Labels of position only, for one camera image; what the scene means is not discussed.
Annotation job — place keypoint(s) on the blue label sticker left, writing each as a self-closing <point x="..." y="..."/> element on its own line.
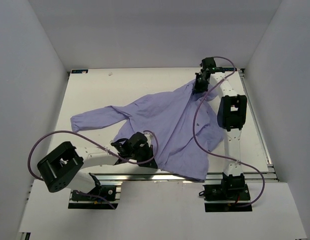
<point x="79" y="71"/>

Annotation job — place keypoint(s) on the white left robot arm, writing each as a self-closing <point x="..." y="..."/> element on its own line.
<point x="63" y="167"/>

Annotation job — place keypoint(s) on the lilac zip jacket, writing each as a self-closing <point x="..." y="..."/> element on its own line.
<point x="169" y="115"/>

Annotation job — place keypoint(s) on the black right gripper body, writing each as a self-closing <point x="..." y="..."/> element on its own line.
<point x="201" y="85"/>

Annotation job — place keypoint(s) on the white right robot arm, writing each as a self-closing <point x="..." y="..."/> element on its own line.
<point x="231" y="117"/>

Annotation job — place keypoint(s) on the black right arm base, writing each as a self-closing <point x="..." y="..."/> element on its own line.
<point x="216" y="201"/>

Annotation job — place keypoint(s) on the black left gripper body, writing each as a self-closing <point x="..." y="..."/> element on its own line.
<point x="144" y="153"/>

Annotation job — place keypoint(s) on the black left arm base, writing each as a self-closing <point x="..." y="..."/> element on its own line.
<point x="103" y="197"/>

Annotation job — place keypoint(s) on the blue label sticker right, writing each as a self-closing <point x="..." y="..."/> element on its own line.
<point x="229" y="69"/>

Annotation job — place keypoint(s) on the blue label sticker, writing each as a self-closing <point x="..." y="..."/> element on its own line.
<point x="79" y="71"/>
<point x="229" y="69"/>

